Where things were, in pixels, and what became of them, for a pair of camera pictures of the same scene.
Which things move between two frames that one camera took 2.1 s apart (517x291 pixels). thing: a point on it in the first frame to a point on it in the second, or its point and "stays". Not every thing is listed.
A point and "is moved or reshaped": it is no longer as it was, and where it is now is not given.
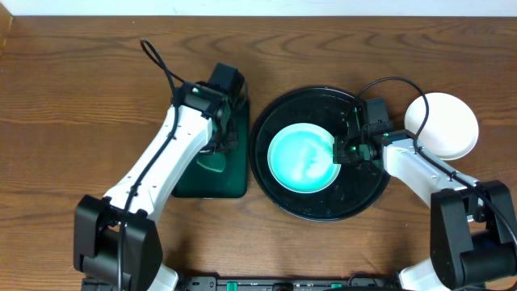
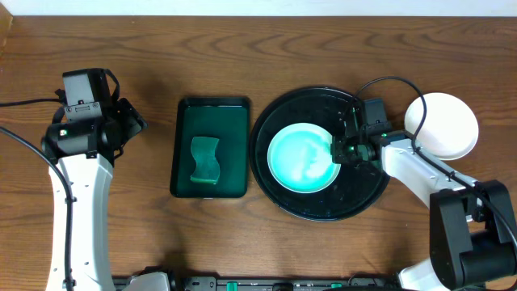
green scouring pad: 215,162 is moved or reshaped
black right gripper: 339,155 stays
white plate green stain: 451,129 stays
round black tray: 356,187 stays
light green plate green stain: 300,158 stays
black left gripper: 225,137 to 132,117
